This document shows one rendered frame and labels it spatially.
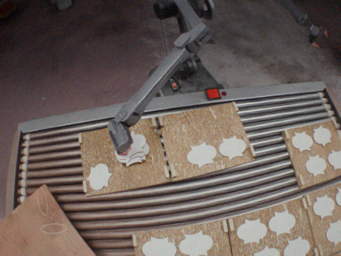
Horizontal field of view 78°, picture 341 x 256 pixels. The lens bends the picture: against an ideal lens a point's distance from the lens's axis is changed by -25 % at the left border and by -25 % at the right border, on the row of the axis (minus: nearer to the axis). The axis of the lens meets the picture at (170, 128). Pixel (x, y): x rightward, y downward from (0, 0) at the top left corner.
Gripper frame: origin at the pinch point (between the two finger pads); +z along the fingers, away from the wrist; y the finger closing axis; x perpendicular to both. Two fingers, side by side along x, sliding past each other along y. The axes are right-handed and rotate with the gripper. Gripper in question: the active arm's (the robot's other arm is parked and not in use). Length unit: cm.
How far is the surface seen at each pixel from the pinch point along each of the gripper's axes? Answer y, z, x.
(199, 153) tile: 17.1, 4.0, 30.5
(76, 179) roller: 0.4, 7.9, -28.3
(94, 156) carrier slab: -5.8, 5.9, -14.4
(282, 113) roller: 21, 5, 86
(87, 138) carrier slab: -17.2, 5.9, -14.3
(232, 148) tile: 23, 4, 46
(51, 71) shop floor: -201, 100, -36
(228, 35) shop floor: -137, 95, 184
